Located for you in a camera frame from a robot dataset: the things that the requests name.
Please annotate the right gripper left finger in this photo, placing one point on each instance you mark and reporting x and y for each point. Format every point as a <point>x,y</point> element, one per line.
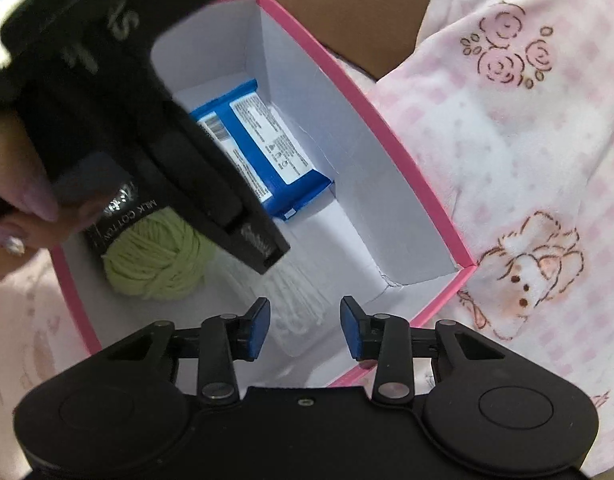
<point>224,339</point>

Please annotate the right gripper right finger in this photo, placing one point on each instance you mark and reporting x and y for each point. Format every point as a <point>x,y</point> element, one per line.
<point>386,340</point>

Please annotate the clear plastic swab box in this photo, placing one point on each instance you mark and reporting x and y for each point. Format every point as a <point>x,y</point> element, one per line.
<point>302,289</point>

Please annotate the green yarn ball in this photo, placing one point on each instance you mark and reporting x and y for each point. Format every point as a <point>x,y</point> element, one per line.
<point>148,251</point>

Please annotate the blue snack packet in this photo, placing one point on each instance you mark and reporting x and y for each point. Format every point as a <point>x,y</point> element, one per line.
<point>263,149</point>

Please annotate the person's left hand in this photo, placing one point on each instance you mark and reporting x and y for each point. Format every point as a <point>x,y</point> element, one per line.
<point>37,221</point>

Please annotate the pink cardboard box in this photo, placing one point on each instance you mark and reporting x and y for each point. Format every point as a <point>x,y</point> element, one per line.
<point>360,218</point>

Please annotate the pink checked pillow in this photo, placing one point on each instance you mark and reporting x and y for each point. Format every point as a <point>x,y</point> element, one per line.
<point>507,107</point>

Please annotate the brown cloud pillow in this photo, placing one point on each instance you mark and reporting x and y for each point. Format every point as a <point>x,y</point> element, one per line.
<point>375,35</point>

